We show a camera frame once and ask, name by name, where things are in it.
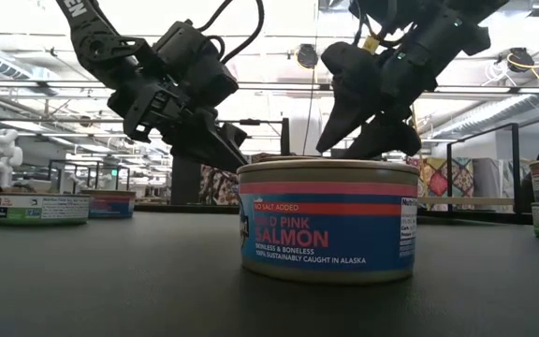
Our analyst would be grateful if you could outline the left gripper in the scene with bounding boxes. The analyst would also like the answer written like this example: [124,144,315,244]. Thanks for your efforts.
[108,77,251,173]

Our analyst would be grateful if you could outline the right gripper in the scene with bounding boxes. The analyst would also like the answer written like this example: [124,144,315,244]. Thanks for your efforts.
[314,39,439,160]

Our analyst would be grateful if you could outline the brown patterned quilt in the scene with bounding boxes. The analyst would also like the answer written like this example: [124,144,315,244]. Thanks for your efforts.
[198,163,240,206]

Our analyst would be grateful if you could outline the white building column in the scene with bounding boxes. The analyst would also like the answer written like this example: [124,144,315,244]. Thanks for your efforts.
[290,100,323,158]

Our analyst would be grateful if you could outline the black cabinet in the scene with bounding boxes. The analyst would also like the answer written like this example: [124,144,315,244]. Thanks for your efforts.
[170,156,204,206]

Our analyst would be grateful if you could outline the pale hanging cloth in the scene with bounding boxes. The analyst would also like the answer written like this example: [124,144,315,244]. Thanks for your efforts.
[473,157,514,198]

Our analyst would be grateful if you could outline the black table mat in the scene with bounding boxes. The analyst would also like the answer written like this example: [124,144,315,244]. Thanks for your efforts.
[0,208,539,337]

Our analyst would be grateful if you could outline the black shelf post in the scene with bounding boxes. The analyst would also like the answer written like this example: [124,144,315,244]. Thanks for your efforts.
[279,116,292,159]

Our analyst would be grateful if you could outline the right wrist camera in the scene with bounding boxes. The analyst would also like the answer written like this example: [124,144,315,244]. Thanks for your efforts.
[319,40,386,102]

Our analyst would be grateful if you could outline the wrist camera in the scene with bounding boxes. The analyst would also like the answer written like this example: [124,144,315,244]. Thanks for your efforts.
[151,19,241,112]
[319,40,386,102]

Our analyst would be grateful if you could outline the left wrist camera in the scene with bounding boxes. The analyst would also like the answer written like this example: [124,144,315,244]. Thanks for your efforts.
[151,19,241,112]

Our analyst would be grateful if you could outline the black ceiling cord reel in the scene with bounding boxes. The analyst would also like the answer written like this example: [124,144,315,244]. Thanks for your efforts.
[295,43,320,70]
[506,46,535,74]

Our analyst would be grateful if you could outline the black metal frame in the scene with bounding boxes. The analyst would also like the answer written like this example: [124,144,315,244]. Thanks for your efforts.
[47,158,131,194]

